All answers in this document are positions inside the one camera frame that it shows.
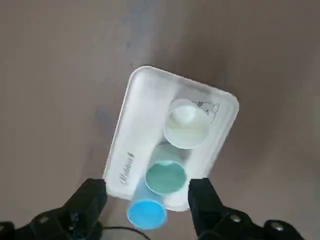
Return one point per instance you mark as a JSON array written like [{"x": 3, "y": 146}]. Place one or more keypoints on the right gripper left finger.
[{"x": 85, "y": 205}]

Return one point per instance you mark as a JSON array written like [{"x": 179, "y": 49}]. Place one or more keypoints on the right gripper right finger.
[{"x": 205, "y": 205}]

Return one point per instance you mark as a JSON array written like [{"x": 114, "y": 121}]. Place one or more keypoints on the small green cup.
[{"x": 165, "y": 178}]

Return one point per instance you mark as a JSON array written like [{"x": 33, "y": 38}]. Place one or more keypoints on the small blue cup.
[{"x": 146, "y": 215}]

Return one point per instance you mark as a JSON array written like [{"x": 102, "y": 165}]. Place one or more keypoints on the small white cup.
[{"x": 187, "y": 130}]

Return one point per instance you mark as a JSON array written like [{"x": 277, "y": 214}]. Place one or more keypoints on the white printed tray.
[{"x": 140, "y": 112}]

